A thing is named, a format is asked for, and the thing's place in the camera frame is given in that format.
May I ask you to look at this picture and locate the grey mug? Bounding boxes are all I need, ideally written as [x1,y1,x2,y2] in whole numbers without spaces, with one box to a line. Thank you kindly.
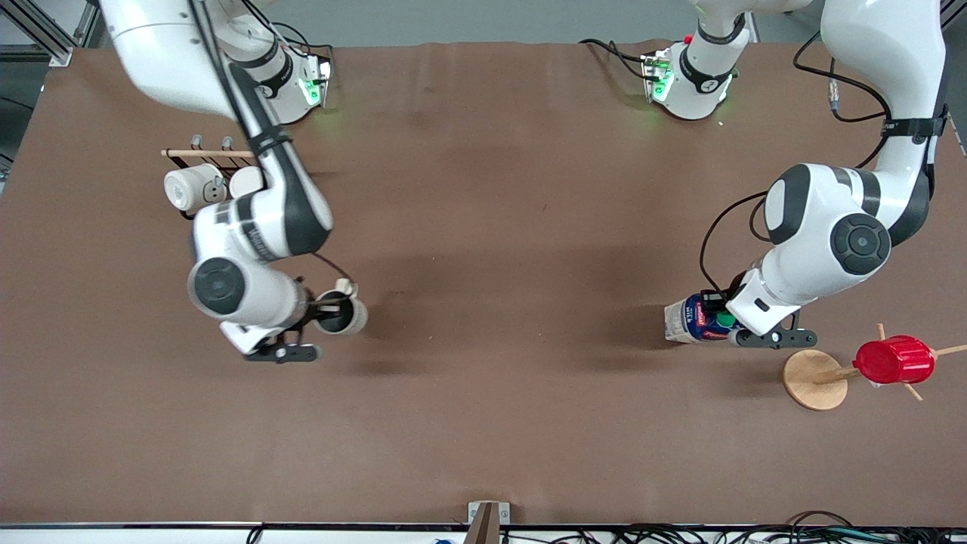
[312,278,369,337]

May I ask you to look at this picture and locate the blue white milk carton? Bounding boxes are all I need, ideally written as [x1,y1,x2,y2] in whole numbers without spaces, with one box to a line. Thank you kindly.
[664,292,739,346]

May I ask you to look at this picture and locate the wooden cup tree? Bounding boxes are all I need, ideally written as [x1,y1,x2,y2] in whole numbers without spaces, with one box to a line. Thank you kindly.
[782,323,967,412]

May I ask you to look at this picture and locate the red ribbed cup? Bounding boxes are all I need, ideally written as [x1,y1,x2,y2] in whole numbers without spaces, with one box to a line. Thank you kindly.
[853,335,937,386]

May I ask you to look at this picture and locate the white mug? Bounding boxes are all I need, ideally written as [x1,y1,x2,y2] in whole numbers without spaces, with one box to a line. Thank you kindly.
[163,162,227,215]
[228,165,265,200]

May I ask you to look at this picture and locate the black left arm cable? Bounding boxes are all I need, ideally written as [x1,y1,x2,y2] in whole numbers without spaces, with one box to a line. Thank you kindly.
[698,30,894,297]

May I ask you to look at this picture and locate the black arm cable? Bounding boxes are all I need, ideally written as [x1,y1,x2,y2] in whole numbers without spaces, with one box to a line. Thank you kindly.
[189,0,357,286]
[698,30,894,297]

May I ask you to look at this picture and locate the black wire mug rack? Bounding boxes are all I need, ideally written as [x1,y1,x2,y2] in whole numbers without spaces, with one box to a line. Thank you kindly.
[161,134,261,221]

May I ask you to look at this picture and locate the black cable bundle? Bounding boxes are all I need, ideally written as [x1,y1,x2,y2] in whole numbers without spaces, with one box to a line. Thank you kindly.
[601,510,967,544]

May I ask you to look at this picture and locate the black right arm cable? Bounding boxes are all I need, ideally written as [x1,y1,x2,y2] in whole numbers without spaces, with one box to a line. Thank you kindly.
[189,0,357,286]

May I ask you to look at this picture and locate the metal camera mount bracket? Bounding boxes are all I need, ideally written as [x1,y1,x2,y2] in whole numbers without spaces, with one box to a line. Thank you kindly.
[462,500,511,544]

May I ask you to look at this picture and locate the black base cable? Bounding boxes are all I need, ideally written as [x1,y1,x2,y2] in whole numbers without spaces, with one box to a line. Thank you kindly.
[579,37,660,81]

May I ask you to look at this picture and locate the aluminium frame profile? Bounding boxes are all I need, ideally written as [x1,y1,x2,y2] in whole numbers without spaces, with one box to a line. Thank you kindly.
[0,0,103,68]

